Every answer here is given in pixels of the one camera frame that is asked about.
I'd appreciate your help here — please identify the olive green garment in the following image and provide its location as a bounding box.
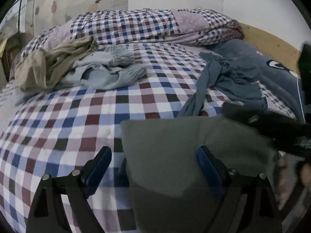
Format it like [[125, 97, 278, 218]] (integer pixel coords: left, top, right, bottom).
[[121, 115, 275, 232]]

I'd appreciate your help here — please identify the person's hand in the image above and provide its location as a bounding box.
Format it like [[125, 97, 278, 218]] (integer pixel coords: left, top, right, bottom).
[[273, 154, 306, 210]]

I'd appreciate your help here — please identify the checkered bed sheet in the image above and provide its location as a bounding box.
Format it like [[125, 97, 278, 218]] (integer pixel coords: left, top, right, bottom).
[[0, 42, 298, 233]]

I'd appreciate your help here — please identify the dark teal garment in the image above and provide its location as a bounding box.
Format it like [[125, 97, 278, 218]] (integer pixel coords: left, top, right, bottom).
[[178, 52, 267, 117]]

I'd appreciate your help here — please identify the blue cartoon face pillow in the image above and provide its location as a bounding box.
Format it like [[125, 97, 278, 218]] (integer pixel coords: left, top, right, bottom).
[[209, 39, 305, 123]]

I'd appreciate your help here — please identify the khaki beige garment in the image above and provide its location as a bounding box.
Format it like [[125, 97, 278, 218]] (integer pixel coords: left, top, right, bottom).
[[15, 36, 99, 93]]

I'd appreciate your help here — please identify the wooden bed headboard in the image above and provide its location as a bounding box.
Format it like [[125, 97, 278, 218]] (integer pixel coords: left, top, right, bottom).
[[240, 23, 301, 74]]

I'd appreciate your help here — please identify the light grey blue garment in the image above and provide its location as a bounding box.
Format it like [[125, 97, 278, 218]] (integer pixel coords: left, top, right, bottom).
[[14, 44, 148, 106]]

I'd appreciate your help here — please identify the checkered rolled quilt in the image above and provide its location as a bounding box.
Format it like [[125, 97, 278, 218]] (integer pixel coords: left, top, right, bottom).
[[22, 8, 244, 57]]

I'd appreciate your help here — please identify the pineapple print curtain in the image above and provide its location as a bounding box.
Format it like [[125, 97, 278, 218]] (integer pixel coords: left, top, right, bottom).
[[25, 0, 128, 36]]

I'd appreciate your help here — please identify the black metal rack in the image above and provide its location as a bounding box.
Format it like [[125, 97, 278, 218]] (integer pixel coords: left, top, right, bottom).
[[4, 0, 41, 33]]

